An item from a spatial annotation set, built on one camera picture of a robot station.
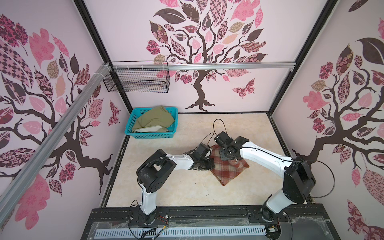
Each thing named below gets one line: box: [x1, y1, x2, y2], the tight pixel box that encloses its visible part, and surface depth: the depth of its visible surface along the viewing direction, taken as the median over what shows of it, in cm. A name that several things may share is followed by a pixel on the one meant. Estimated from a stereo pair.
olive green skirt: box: [132, 105, 175, 133], surface depth 112 cm
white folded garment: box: [134, 125, 163, 133], surface depth 105 cm
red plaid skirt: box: [210, 144, 250, 187], surface depth 89 cm
